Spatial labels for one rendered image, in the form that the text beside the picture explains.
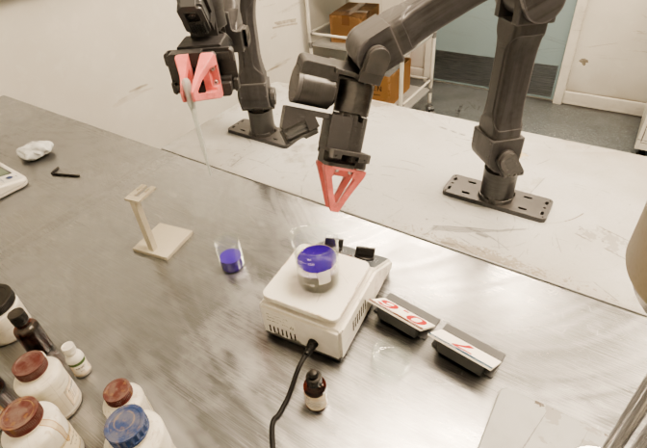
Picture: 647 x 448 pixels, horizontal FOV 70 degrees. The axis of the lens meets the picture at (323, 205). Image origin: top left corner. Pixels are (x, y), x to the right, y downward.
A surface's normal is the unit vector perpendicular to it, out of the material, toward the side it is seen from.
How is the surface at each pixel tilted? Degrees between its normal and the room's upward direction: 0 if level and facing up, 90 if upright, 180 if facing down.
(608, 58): 90
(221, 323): 0
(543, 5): 90
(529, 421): 0
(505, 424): 0
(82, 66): 90
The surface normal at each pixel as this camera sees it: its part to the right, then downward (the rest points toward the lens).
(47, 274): -0.07, -0.80
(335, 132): 0.18, 0.21
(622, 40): -0.55, 0.54
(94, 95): 0.83, 0.29
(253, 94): -0.02, 0.50
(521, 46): 0.17, 0.72
